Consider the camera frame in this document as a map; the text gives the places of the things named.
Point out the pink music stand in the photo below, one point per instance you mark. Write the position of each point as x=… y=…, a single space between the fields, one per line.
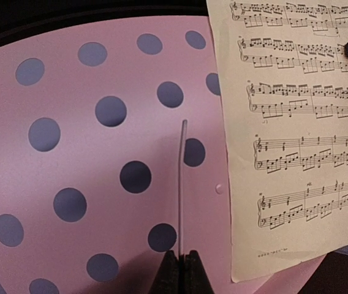
x=90 y=125

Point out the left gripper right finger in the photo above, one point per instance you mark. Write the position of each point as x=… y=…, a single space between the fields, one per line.
x=195 y=278

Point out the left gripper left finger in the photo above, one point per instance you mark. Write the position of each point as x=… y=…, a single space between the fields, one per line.
x=166 y=280

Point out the yellow sheet music page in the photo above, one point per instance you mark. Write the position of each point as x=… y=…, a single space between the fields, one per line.
x=283 y=78

